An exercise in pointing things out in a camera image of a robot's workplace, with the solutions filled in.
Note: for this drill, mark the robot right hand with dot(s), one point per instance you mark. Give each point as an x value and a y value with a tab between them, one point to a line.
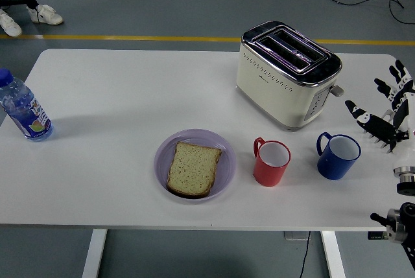
407	148

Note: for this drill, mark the blue cup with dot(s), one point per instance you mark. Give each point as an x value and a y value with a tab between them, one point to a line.
334	168

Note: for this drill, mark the desk height control panel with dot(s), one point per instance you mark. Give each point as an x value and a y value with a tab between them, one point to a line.
376	236

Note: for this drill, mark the red cup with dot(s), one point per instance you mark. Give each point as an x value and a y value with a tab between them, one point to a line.
269	174

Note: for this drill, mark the bread slice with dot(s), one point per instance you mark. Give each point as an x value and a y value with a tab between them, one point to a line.
194	171

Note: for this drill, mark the white table leg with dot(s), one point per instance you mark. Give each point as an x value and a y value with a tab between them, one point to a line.
334	255
94	255

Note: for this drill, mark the cream and chrome toaster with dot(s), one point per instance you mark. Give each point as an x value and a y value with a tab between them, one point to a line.
275	96

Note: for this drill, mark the grey box under table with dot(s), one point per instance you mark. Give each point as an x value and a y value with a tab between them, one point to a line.
293	236

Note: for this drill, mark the purple plate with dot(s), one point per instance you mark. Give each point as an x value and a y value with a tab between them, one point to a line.
162	168

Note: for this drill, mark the yellow floor tape line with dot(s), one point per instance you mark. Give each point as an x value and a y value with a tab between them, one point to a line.
129	37

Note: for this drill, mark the clear bottle with blue cap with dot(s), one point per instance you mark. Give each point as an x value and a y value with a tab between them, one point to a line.
26	112

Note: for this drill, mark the person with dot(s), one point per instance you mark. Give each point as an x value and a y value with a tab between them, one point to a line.
45	14

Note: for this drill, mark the black office chair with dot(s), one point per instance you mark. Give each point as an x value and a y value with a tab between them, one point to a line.
13	1

